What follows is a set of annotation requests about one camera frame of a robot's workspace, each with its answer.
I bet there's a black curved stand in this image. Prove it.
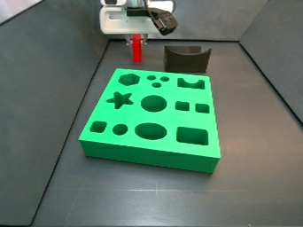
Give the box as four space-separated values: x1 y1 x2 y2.
164 46 212 73

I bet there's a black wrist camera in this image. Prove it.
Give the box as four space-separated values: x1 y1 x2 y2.
127 8 177 35

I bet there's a red double-square block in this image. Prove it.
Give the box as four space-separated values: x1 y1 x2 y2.
131 34 141 63

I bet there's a green shape-sorter board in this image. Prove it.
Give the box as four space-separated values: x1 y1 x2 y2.
79 68 221 173

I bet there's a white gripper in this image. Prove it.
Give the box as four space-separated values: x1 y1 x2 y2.
99 0 175 46

